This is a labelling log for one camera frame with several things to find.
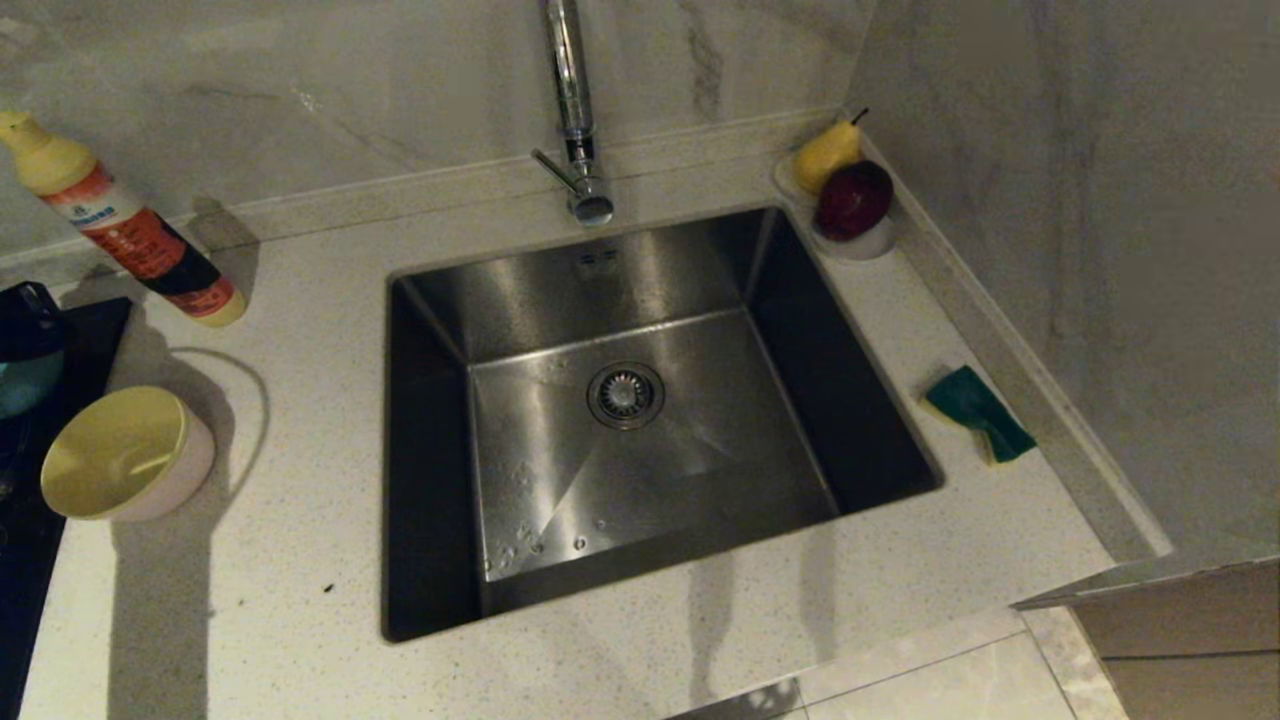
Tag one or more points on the dark red apple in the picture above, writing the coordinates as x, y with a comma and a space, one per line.
855, 200

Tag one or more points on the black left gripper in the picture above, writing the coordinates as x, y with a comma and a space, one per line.
28, 320

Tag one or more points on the light wooden cabinet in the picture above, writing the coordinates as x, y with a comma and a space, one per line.
1190, 640

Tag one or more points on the yellow pear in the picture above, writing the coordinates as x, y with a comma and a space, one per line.
825, 155

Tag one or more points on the black glass cooktop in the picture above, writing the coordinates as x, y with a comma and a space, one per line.
25, 560

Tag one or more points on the chrome faucet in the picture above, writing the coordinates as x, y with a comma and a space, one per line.
572, 100

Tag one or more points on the yellow plastic bowl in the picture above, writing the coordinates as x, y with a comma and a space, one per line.
110, 455

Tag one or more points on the round metal drain strainer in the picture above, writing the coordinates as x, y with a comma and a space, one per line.
626, 395

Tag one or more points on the small white fruit dish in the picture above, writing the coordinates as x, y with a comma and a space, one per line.
870, 248

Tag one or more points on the stainless steel sink basin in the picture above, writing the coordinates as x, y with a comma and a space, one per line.
700, 480

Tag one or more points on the yellow green sponge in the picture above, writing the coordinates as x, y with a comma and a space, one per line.
970, 400

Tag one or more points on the pink plastic bowl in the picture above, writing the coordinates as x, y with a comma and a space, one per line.
185, 480

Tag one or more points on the blue plastic bowl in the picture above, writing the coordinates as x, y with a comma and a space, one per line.
25, 385

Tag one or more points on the orange yellow detergent bottle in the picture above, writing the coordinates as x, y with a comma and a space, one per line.
130, 230

